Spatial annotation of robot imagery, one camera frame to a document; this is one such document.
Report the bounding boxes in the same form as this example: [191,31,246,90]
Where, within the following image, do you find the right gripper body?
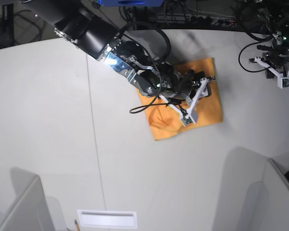
[157,63,205,101]

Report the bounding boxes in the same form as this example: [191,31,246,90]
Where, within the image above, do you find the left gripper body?
[257,45,289,72]

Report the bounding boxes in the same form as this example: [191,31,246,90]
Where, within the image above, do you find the orange yellow T-shirt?
[137,57,224,141]

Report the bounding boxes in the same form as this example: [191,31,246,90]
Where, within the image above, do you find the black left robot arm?
[253,0,289,82]

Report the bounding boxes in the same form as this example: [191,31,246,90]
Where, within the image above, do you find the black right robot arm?
[21,0,210,100]

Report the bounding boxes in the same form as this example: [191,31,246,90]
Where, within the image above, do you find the white power strip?
[154,13,236,26]

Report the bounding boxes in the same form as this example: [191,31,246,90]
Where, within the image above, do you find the blue device with oval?
[97,0,164,7]

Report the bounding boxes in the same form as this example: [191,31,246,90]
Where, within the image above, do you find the pencil on table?
[74,220,80,231]

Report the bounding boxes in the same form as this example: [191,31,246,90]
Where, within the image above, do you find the grey partition panel left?
[0,175,55,231]

